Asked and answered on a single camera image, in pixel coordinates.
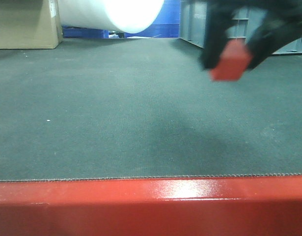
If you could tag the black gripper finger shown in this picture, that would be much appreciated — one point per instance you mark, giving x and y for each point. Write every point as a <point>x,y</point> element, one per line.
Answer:
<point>220,14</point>
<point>274,33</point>

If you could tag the red magnetic cube block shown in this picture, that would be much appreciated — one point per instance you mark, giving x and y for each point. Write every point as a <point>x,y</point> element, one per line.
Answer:
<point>233,62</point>

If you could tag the grey plastic crate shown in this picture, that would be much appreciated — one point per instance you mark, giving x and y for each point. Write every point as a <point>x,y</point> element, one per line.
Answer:
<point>193,15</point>

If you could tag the white bubble wrap roll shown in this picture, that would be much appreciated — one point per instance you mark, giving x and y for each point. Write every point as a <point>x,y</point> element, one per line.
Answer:
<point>131,16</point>

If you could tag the red metal edge bar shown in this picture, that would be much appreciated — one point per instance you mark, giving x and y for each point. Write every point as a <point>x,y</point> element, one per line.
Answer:
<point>225,206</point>

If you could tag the cardboard box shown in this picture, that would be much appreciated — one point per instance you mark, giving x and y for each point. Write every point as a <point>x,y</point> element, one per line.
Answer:
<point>30,24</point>

